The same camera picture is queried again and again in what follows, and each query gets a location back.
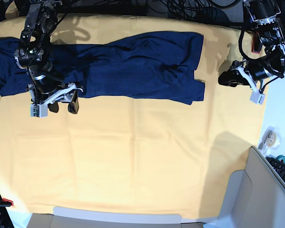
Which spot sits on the cardboard box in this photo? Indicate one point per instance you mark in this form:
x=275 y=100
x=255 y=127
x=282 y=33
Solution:
x=76 y=218
x=255 y=196

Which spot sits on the red black clamp top right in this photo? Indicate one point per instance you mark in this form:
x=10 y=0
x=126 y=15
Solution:
x=256 y=44

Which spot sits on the cardboard box bottom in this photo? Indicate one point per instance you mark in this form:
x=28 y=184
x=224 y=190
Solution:
x=76 y=218

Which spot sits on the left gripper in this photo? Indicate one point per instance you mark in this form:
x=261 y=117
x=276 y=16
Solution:
x=247 y=74

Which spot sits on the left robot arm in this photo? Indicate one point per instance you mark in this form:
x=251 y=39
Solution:
x=270 y=36

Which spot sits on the yellow table cloth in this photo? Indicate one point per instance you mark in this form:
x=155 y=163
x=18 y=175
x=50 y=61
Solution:
x=125 y=155

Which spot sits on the cardboard box right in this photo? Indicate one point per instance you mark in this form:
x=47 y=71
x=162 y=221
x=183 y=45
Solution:
x=255 y=196

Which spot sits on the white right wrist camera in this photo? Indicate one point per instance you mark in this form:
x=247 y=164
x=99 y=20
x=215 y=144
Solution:
x=39 y=110

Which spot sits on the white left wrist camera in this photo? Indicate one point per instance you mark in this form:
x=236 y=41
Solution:
x=257 y=97

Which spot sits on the navy blue long-sleeve shirt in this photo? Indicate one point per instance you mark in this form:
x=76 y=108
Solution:
x=153 y=65

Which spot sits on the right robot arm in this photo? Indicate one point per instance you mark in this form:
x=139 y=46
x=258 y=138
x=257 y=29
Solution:
x=47 y=88

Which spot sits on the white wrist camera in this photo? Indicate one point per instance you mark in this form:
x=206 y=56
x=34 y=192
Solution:
x=39 y=110
x=257 y=97

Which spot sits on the green tape roll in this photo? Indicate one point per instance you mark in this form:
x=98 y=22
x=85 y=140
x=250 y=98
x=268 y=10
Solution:
x=281 y=158

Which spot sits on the red black clamp bottom left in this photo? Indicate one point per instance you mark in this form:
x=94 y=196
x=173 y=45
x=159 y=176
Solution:
x=6 y=203

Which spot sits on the clear tape dispenser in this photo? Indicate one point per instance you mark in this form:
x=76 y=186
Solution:
x=271 y=139

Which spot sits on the red black clamp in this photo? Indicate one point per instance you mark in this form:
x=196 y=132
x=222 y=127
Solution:
x=256 y=44
x=6 y=203

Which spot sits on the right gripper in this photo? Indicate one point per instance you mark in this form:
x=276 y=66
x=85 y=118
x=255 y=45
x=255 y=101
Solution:
x=65 y=93

